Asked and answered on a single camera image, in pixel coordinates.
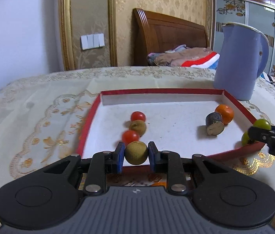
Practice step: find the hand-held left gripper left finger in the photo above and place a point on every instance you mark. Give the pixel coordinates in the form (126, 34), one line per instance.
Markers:
(120, 154)

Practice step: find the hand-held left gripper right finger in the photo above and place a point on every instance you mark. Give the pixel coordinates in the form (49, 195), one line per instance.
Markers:
(152, 154)

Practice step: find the green tomato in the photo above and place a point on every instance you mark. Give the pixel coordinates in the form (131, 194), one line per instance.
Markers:
(261, 123)
(244, 139)

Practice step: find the brown longan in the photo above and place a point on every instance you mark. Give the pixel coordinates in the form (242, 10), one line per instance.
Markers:
(138, 128)
(136, 152)

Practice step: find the red cherry tomato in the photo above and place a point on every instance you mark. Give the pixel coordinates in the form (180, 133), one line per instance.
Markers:
(138, 116)
(130, 137)

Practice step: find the large orange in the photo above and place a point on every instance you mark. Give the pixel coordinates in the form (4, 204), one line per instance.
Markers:
(225, 114)

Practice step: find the cut purple eggplant piece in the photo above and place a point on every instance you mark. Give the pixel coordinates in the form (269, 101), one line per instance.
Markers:
(214, 126)

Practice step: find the red cardboard box tray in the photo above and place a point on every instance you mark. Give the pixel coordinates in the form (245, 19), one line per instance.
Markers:
(161, 91)

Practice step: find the blue plastic pitcher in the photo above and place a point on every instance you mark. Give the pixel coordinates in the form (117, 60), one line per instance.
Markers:
(237, 65)

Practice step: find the striped blanket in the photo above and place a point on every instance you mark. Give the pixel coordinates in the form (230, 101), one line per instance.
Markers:
(201, 62)

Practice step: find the brown pink blanket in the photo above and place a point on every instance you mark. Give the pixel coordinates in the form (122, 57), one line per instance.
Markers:
(176, 57)

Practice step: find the patterned wardrobe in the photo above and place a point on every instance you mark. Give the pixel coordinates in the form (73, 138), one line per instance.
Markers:
(249, 17)

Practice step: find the wooden bed headboard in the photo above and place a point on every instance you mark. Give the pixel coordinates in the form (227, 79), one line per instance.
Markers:
(166, 36)

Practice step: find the white wall switch panel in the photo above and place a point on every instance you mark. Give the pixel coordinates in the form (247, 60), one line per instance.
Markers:
(92, 41)

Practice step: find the gold wall frame moulding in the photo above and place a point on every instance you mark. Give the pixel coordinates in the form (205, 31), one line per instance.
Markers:
(65, 24)

